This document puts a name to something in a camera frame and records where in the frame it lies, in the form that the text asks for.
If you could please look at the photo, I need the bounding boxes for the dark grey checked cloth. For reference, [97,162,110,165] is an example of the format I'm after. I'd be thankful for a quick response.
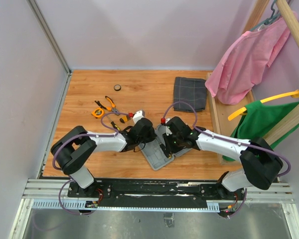
[173,77,207,113]

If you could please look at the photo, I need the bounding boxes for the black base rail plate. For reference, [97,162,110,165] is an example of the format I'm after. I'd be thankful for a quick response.
[67,179,244,209]

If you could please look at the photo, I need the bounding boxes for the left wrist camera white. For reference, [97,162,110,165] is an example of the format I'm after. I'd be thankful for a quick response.
[132,110,145,124]

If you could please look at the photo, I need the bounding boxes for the green shirt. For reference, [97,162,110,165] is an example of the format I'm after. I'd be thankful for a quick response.
[221,99,299,162]

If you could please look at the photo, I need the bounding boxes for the yellow clothes hanger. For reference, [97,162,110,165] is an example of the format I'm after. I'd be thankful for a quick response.
[227,90,299,121]

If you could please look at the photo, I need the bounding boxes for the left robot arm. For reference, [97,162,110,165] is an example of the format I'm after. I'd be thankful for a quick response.
[50,118,156,197]

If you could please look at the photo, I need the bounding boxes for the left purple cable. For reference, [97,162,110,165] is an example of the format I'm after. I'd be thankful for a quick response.
[52,112,135,217]

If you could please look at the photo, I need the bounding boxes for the phillips screwdriver black yellow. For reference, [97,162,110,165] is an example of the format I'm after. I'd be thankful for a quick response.
[111,121,121,131]

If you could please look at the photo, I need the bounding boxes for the pink shirt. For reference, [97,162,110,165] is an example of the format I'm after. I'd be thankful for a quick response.
[205,18,291,105]

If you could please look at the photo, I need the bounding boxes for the grey plastic tool case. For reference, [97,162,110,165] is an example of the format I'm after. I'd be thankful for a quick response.
[139,125,191,171]

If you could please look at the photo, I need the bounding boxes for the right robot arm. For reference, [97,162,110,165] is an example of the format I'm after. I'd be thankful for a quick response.
[161,117,283,199]

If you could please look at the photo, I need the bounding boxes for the flathead screwdriver black yellow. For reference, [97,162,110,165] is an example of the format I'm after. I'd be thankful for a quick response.
[160,144,171,158]

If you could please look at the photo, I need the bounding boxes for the wooden clothes rack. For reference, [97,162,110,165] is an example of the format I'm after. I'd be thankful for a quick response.
[206,0,299,165]

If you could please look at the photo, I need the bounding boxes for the teal clothes hanger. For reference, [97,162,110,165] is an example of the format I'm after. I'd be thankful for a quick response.
[249,0,282,32]

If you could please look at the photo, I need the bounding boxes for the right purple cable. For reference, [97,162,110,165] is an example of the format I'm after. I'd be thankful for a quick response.
[160,101,292,220]

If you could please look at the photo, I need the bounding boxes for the hex key set orange holder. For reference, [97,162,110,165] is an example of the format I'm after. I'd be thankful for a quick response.
[119,115,131,123]

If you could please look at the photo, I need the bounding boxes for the yellow tape measure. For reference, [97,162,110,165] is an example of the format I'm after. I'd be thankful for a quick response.
[91,108,105,119]

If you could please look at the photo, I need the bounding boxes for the purple cable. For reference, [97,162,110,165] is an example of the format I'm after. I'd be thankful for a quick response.
[52,112,135,217]
[160,101,292,220]

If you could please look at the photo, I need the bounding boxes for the orange black pliers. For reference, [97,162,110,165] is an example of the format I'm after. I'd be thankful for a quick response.
[95,96,119,116]

